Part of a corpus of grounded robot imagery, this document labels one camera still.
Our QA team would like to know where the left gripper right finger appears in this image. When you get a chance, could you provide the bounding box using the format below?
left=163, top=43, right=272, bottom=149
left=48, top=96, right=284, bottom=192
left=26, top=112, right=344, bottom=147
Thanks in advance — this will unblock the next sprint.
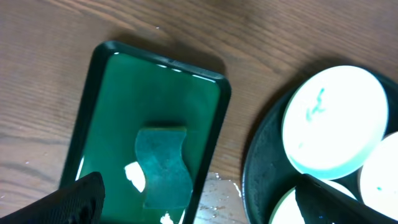
left=295, top=174, right=397, bottom=224

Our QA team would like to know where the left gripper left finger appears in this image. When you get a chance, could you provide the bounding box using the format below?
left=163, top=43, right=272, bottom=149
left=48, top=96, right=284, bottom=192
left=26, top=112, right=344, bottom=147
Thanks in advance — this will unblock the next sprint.
left=1, top=172, right=105, bottom=224

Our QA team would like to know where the mint plate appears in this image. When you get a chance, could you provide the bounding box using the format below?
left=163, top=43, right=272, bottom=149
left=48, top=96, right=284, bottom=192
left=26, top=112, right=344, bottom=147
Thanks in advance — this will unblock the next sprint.
left=282, top=65, right=389, bottom=180
left=267, top=179, right=358, bottom=224

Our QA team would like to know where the green scouring sponge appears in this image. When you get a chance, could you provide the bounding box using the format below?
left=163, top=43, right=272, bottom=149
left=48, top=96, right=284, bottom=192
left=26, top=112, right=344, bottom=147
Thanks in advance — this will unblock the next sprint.
left=134, top=127, right=193, bottom=209

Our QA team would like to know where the round black serving tray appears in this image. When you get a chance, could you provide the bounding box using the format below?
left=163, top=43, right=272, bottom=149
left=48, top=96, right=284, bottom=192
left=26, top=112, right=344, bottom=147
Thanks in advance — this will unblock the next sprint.
left=243, top=69, right=397, bottom=223

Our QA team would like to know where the black rectangular water tray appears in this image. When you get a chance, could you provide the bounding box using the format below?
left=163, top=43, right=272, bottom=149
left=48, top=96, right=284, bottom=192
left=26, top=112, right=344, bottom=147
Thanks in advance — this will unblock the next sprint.
left=60, top=41, right=231, bottom=223

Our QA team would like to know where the white pink plate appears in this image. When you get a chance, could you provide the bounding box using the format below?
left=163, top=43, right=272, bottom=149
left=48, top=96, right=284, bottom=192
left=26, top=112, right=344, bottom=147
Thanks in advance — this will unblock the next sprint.
left=359, top=133, right=397, bottom=220

